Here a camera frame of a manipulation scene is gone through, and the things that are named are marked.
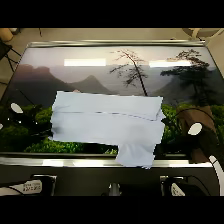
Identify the silver frame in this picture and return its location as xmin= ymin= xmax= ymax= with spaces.
xmin=0 ymin=39 xmax=224 ymax=197

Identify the pale blue shirt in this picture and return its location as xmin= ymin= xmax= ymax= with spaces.
xmin=47 ymin=90 xmax=167 ymax=170

